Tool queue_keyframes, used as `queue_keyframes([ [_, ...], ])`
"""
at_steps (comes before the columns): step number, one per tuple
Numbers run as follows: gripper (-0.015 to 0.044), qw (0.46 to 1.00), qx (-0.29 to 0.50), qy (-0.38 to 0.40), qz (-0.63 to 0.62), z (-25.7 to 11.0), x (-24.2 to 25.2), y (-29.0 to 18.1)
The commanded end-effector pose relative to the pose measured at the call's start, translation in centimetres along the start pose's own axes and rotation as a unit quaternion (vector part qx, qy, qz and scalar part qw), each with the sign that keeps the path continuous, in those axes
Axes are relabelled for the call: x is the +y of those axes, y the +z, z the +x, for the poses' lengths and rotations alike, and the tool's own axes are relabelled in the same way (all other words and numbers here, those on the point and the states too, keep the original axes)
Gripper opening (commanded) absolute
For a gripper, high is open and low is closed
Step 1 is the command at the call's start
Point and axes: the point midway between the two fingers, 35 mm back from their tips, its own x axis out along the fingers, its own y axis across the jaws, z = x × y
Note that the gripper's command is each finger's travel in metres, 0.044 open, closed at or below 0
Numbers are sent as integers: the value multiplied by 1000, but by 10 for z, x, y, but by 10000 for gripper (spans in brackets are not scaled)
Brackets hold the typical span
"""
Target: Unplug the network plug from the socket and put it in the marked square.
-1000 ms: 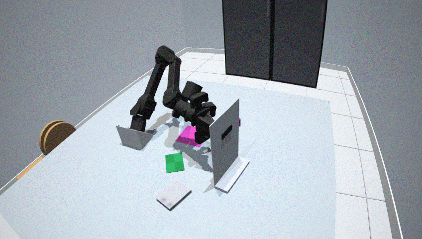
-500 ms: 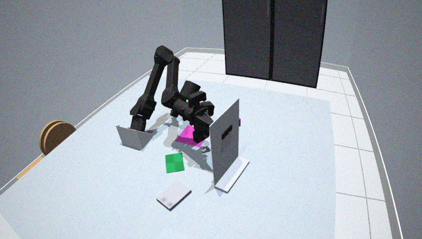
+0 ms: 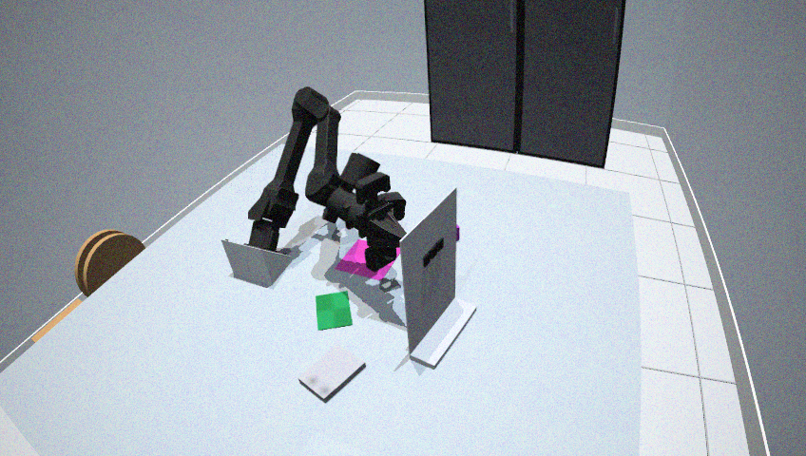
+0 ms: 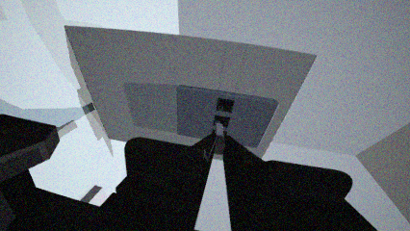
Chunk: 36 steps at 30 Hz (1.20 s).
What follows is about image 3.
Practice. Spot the green square patch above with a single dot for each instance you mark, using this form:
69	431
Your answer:
333	311

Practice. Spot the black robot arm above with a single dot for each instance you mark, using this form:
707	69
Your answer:
324	185

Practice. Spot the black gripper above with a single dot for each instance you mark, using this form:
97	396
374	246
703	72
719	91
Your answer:
374	220

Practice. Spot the magenta square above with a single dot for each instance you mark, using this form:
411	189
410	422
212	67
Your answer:
354	262

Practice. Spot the grey flat panel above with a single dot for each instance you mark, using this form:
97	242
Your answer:
434	316

